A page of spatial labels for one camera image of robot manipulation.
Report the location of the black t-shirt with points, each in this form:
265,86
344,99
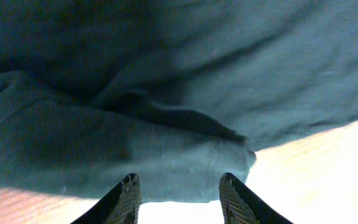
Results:
176,91

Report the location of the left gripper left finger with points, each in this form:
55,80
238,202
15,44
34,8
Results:
119,206

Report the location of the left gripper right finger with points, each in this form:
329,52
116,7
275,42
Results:
240,205

